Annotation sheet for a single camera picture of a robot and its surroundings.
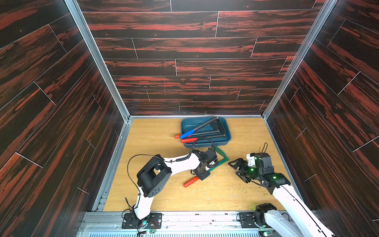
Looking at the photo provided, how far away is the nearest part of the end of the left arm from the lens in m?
0.66

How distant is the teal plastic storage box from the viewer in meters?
1.03

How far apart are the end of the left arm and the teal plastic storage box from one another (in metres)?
0.25
